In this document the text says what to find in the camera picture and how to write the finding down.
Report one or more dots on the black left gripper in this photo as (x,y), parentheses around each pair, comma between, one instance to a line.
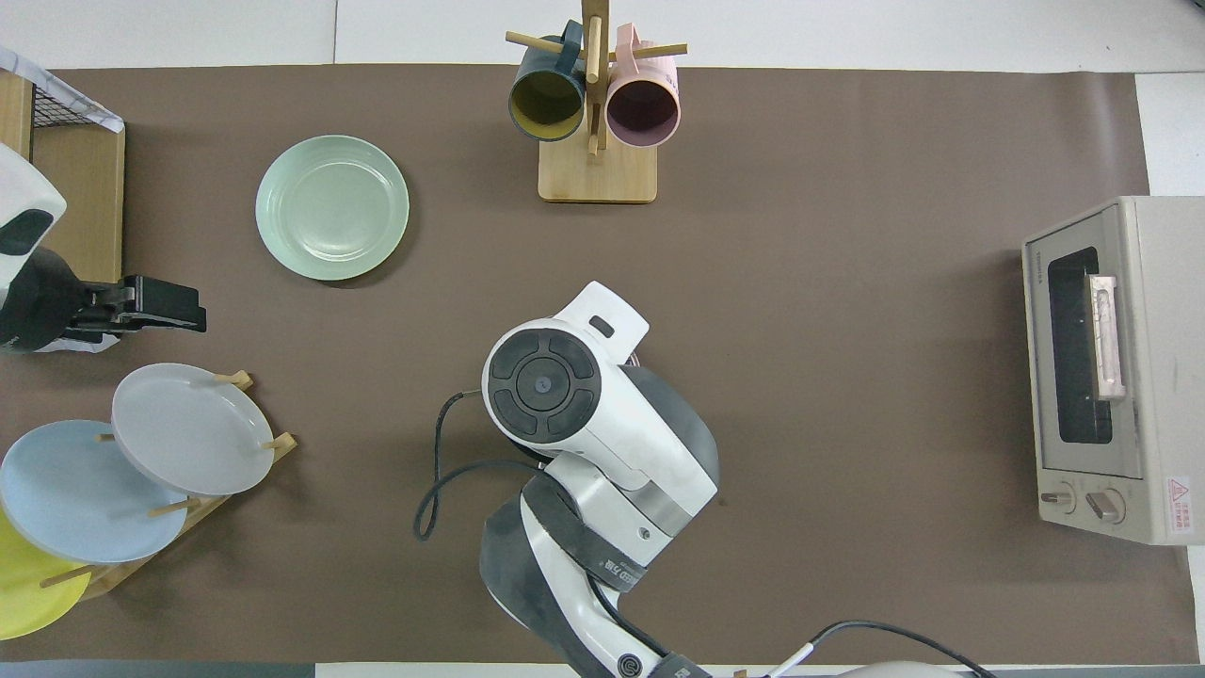
(155,297)

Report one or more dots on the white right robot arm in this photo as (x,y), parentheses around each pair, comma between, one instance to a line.
(602,452)

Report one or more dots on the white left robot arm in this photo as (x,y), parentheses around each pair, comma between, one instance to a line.
(24,188)

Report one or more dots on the grey plate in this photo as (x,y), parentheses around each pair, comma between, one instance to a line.
(188,428)

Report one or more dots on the wooden plate rack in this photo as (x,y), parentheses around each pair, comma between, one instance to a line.
(235,480)

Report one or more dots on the mint green plate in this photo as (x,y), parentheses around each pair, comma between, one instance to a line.
(331,207)

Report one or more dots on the light blue plate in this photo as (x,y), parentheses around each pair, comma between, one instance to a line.
(75,499)

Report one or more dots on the yellow plate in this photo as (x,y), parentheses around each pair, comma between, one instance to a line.
(28,593)

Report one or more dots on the white crumpled paper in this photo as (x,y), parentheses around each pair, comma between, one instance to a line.
(94,345)

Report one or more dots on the white checked cloth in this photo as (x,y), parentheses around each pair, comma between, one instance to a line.
(56,85)

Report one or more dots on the dark teal mug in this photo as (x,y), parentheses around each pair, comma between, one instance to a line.
(546,99)

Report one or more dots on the wooden mug tree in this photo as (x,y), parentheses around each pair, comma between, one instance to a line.
(598,174)

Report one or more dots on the pink ribbed mug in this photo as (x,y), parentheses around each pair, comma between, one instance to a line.
(643,108)

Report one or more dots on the brown table mat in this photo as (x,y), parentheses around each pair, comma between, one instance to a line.
(847,330)

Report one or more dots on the beige toaster oven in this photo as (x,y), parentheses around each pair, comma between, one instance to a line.
(1158,377)

